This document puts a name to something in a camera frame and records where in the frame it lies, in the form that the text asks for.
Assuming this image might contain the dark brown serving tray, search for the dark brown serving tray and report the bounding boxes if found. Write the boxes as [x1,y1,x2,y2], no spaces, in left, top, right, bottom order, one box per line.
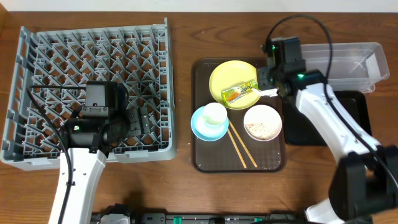
[192,58,287,173]

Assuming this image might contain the light blue small plate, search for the light blue small plate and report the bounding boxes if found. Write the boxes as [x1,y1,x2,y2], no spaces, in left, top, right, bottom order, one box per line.
[190,106,229,142]

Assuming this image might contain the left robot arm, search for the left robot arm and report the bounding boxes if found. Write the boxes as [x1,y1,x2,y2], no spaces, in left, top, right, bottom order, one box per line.
[49,81,150,223]

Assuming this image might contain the grey plastic dishwasher rack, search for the grey plastic dishwasher rack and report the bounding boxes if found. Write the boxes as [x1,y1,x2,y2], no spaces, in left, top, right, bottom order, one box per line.
[1,23,177,170]

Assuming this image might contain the clear plastic waste bin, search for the clear plastic waste bin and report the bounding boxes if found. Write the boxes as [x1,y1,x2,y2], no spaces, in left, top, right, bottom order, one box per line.
[301,42,390,93]

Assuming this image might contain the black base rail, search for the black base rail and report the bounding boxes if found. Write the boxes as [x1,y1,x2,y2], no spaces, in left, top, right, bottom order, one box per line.
[90,203,307,224]

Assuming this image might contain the pink white bowl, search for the pink white bowl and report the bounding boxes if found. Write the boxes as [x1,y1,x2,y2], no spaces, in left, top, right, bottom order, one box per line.
[243,105,282,141]

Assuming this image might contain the yellow round plate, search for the yellow round plate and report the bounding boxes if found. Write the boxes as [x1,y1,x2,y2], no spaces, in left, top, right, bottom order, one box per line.
[209,60,260,110]

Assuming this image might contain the wooden chopstick right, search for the wooden chopstick right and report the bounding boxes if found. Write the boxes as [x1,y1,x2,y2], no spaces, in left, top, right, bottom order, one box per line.
[228,119,258,168]

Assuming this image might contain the green snack wrapper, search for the green snack wrapper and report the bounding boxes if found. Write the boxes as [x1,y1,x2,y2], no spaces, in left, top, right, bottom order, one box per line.
[221,80,260,109]

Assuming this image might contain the wooden chopstick left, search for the wooden chopstick left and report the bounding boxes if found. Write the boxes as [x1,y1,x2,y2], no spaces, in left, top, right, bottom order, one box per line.
[227,129,247,169]

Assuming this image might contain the pale green plastic cup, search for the pale green plastic cup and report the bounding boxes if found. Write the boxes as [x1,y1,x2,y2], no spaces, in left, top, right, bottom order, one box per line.
[203,103,227,126]

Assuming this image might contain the wooden chopstick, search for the wooden chopstick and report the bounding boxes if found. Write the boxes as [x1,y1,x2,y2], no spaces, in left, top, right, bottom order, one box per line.
[227,129,247,169]
[228,119,258,168]

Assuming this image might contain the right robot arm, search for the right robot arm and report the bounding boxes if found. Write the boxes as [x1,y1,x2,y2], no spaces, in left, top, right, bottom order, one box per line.
[258,37,397,223]

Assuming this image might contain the black rectangular waste tray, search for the black rectangular waste tray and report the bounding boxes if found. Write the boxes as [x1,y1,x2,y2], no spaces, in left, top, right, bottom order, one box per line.
[283,91,372,146]

